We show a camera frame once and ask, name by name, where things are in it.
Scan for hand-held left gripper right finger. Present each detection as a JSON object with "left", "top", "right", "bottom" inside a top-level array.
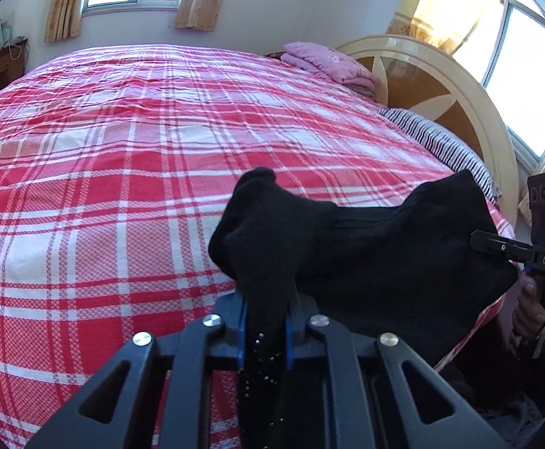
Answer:
[{"left": 284, "top": 294, "right": 508, "bottom": 449}]

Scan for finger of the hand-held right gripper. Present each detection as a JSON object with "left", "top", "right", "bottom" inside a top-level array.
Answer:
[{"left": 469, "top": 229, "right": 536, "bottom": 263}]

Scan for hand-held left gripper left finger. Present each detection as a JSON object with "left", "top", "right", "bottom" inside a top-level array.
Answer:
[{"left": 27, "top": 291, "right": 249, "bottom": 449}]

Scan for black pants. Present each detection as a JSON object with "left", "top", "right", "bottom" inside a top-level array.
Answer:
[{"left": 208, "top": 167, "right": 519, "bottom": 449}]

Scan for person's right hand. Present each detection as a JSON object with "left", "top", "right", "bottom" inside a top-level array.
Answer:
[{"left": 511, "top": 269, "right": 545, "bottom": 351}]

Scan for striped pillow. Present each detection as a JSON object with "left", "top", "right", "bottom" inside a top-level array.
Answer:
[{"left": 377, "top": 107, "right": 503, "bottom": 205}]

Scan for large window beside headboard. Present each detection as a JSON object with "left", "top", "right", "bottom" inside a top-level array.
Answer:
[{"left": 480, "top": 0, "right": 545, "bottom": 161}]

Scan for person's dark jacket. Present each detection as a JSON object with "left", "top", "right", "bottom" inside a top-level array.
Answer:
[{"left": 434, "top": 285, "right": 545, "bottom": 449}]

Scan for cream and brown headboard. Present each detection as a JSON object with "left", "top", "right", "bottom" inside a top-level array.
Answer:
[{"left": 335, "top": 34, "right": 520, "bottom": 226}]

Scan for red plaid bed sheet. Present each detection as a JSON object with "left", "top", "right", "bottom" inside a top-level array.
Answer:
[{"left": 0, "top": 44, "right": 516, "bottom": 449}]

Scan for yellow patterned curtain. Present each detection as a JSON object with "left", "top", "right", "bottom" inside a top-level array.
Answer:
[{"left": 386, "top": 0, "right": 503, "bottom": 55}]

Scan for pink folded quilt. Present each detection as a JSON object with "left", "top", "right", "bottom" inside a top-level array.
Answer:
[{"left": 280, "top": 41, "right": 380, "bottom": 97}]

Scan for white cable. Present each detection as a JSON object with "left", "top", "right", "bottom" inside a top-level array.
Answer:
[{"left": 9, "top": 36, "right": 30, "bottom": 62}]

